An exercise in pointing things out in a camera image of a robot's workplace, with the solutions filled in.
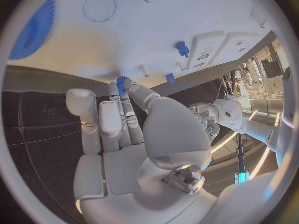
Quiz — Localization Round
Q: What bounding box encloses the white cable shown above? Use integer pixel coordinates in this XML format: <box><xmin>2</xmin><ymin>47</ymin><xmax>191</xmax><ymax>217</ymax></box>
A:
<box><xmin>215</xmin><ymin>80</ymin><xmax>232</xmax><ymax>100</ymax></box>

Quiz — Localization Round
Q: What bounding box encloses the small blue gear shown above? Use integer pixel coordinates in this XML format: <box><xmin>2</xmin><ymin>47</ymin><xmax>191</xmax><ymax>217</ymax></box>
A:
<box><xmin>116</xmin><ymin>76</ymin><xmax>129</xmax><ymax>94</ymax></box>

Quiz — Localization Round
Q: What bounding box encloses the glowing light bar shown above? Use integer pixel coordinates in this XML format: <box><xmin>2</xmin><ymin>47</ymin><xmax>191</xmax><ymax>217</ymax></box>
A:
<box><xmin>233</xmin><ymin>169</ymin><xmax>251</xmax><ymax>185</ymax></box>

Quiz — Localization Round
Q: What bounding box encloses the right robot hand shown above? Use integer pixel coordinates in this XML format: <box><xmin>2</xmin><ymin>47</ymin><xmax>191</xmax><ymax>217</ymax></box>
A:
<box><xmin>65</xmin><ymin>77</ymin><xmax>219</xmax><ymax>224</ymax></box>

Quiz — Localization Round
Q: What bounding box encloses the large blue gear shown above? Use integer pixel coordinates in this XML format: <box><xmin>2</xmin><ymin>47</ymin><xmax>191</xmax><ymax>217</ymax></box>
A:
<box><xmin>8</xmin><ymin>0</ymin><xmax>56</xmax><ymax>61</ymax></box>

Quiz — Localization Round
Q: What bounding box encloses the blue peg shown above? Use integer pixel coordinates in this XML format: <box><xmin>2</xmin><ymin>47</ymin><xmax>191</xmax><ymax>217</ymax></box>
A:
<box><xmin>164</xmin><ymin>72</ymin><xmax>176</xmax><ymax>85</ymax></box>

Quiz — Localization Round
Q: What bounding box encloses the white task board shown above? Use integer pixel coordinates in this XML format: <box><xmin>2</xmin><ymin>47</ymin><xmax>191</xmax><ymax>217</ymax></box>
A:
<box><xmin>6</xmin><ymin>0</ymin><xmax>279</xmax><ymax>96</ymax></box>

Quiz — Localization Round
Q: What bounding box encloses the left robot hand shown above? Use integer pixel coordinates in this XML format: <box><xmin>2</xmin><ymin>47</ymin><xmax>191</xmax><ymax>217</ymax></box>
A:
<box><xmin>187</xmin><ymin>102</ymin><xmax>221</xmax><ymax>145</ymax></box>

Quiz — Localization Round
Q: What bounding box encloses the blue plug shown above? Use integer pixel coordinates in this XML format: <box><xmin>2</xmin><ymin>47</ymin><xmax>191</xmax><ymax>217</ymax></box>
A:
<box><xmin>175</xmin><ymin>41</ymin><xmax>190</xmax><ymax>58</ymax></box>

